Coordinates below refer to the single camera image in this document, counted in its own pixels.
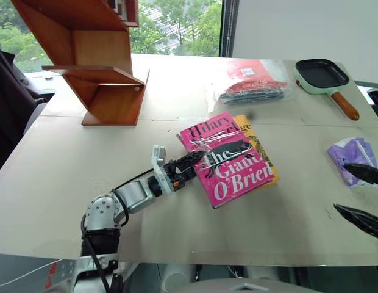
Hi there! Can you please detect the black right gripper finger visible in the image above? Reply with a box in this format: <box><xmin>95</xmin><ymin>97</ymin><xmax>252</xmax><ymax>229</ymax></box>
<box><xmin>333</xmin><ymin>203</ymin><xmax>378</xmax><ymax>242</ymax></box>
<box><xmin>343</xmin><ymin>162</ymin><xmax>378</xmax><ymax>187</ymax></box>

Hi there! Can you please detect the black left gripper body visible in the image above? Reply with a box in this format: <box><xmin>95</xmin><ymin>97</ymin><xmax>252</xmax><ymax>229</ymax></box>
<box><xmin>162</xmin><ymin>159</ymin><xmax>193</xmax><ymax>193</ymax></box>

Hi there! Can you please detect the pink hardcover book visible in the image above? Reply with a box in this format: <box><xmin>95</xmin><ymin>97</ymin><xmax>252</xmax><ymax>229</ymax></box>
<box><xmin>176</xmin><ymin>112</ymin><xmax>275</xmax><ymax>210</ymax></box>

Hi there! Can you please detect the yellow book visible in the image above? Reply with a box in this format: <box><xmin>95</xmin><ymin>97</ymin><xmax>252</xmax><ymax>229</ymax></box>
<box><xmin>232</xmin><ymin>114</ymin><xmax>280</xmax><ymax>186</ymax></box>

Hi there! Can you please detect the wooden bookshelf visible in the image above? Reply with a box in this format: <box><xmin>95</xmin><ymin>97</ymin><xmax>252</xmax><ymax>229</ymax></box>
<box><xmin>11</xmin><ymin>0</ymin><xmax>151</xmax><ymax>127</ymax></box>

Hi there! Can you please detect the purple tissue pack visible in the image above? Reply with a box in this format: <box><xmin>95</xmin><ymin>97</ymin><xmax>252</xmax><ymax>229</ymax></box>
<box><xmin>326</xmin><ymin>137</ymin><xmax>378</xmax><ymax>189</ymax></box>

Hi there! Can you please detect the dark object at table side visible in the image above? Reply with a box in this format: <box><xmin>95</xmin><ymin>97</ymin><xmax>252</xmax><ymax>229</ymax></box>
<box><xmin>366</xmin><ymin>88</ymin><xmax>378</xmax><ymax>126</ymax></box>

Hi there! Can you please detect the dark flat packets stack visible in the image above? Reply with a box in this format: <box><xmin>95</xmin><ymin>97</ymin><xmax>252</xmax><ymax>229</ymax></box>
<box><xmin>218</xmin><ymin>87</ymin><xmax>285</xmax><ymax>106</ymax></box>

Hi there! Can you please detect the red packet with label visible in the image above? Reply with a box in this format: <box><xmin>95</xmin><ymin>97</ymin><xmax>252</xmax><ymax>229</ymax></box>
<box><xmin>226</xmin><ymin>59</ymin><xmax>274</xmax><ymax>94</ymax></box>

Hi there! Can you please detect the clear plastic bag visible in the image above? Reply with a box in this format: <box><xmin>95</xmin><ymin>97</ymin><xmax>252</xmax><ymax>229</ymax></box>
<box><xmin>205</xmin><ymin>59</ymin><xmax>293</xmax><ymax>113</ymax></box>

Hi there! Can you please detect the grey rounded robot torso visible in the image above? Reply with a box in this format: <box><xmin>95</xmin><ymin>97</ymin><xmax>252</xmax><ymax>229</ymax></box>
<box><xmin>176</xmin><ymin>277</ymin><xmax>324</xmax><ymax>293</ymax></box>

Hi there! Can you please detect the black chair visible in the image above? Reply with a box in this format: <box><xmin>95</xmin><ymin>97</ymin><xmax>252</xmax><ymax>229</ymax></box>
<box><xmin>0</xmin><ymin>42</ymin><xmax>53</xmax><ymax>178</ymax></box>

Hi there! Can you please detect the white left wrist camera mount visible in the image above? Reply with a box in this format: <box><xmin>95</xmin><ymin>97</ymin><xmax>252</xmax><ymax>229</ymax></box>
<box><xmin>150</xmin><ymin>145</ymin><xmax>175</xmax><ymax>196</ymax></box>

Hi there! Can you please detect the green pan with wooden handle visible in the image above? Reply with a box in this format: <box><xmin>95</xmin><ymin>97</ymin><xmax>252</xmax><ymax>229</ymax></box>
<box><xmin>294</xmin><ymin>58</ymin><xmax>360</xmax><ymax>121</ymax></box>

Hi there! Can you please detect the dark window frame post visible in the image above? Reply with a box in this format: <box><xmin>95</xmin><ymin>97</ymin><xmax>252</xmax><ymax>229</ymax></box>
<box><xmin>220</xmin><ymin>0</ymin><xmax>240</xmax><ymax>59</ymax></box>

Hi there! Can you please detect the thin white cable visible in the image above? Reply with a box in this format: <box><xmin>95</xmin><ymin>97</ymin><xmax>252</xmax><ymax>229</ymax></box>
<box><xmin>0</xmin><ymin>258</ymin><xmax>63</xmax><ymax>289</ymax></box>

